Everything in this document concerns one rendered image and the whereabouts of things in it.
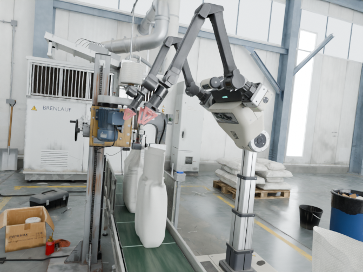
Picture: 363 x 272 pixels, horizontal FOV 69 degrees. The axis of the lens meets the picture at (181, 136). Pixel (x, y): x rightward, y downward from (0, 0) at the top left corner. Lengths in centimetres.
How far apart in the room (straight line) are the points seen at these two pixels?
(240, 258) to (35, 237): 185
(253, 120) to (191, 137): 445
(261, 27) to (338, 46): 282
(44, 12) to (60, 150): 270
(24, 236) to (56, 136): 239
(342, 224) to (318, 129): 598
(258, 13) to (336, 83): 339
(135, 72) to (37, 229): 173
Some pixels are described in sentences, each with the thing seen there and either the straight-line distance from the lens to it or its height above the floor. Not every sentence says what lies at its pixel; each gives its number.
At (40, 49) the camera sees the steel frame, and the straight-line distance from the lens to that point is 592.
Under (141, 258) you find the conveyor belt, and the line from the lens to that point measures 188.
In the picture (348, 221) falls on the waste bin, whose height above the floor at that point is 40.
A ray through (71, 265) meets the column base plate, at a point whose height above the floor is 2.
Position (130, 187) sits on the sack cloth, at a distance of 256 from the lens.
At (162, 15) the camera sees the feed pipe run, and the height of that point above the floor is 297.
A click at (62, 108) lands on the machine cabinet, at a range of 491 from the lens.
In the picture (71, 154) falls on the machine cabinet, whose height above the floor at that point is 51.
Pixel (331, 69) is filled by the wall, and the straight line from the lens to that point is 942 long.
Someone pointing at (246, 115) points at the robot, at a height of 135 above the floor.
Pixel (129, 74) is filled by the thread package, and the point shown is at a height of 159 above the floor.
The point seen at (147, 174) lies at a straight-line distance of 192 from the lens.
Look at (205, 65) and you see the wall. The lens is 689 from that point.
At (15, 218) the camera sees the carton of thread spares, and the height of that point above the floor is 14.
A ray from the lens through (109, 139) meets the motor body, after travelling 198.
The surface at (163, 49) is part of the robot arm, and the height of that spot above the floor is 177.
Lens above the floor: 129
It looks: 4 degrees down
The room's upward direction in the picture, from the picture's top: 5 degrees clockwise
